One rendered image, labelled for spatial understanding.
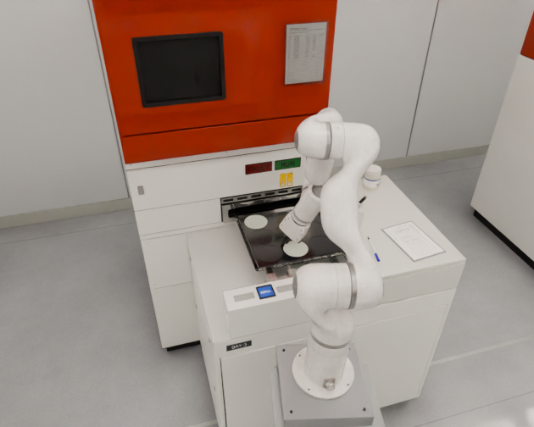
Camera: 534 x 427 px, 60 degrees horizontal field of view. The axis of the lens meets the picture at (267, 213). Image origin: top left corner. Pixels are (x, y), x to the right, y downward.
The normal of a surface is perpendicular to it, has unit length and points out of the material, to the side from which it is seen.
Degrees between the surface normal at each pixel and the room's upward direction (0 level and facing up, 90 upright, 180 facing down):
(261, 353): 90
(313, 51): 90
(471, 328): 0
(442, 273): 90
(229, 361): 90
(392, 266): 0
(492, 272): 0
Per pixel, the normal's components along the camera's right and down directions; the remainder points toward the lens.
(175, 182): 0.28, 0.57
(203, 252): 0.00, -0.81
